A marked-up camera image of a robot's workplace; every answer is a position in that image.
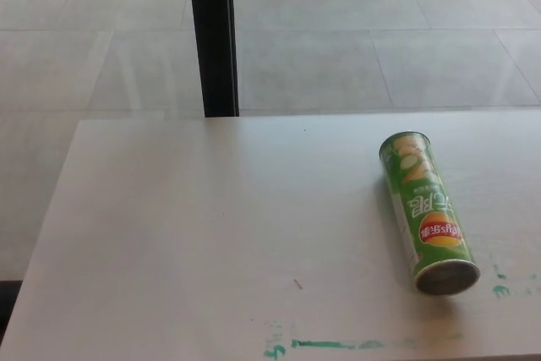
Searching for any green chips can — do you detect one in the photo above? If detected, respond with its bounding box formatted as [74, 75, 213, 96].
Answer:
[378, 130, 482, 297]

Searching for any black vertical post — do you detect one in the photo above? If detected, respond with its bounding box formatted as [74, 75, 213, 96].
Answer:
[186, 0, 241, 118]

